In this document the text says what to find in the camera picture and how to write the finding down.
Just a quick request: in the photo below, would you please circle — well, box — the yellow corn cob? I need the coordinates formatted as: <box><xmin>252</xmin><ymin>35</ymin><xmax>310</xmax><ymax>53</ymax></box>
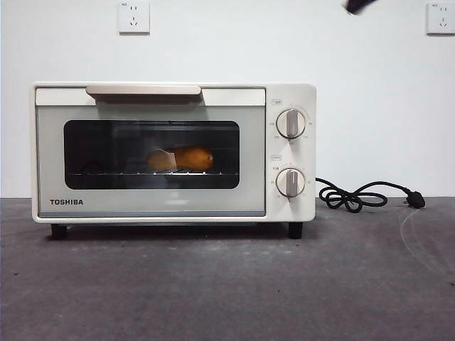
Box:
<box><xmin>147</xmin><ymin>145</ymin><xmax>215</xmax><ymax>172</ymax></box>

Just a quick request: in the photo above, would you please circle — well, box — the glass oven door with handle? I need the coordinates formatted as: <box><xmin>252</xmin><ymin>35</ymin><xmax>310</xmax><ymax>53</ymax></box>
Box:
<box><xmin>35</xmin><ymin>85</ymin><xmax>267</xmax><ymax>218</ymax></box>

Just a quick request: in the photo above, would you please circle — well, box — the cream oven knob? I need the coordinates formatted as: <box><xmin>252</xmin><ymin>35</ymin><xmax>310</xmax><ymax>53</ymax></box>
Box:
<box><xmin>276</xmin><ymin>109</ymin><xmax>307</xmax><ymax>139</ymax></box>
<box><xmin>276</xmin><ymin>168</ymin><xmax>306</xmax><ymax>198</ymax></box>

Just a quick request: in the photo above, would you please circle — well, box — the cream Toshiba toaster oven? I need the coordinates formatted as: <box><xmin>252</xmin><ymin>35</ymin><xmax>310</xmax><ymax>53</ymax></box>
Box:
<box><xmin>31</xmin><ymin>81</ymin><xmax>317</xmax><ymax>239</ymax></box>

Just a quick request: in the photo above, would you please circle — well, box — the white wall socket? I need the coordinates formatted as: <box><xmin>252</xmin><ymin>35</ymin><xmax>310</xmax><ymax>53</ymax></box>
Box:
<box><xmin>426</xmin><ymin>2</ymin><xmax>455</xmax><ymax>36</ymax></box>
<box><xmin>118</xmin><ymin>1</ymin><xmax>151</xmax><ymax>36</ymax></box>

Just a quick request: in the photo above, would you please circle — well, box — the black power cable with plug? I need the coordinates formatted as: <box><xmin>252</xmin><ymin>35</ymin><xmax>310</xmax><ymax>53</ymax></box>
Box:
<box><xmin>314</xmin><ymin>178</ymin><xmax>426</xmax><ymax>213</ymax></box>

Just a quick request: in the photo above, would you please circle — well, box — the metal wire oven rack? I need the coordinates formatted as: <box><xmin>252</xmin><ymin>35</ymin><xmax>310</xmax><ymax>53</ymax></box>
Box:
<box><xmin>67</xmin><ymin>169</ymin><xmax>239</xmax><ymax>178</ymax></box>

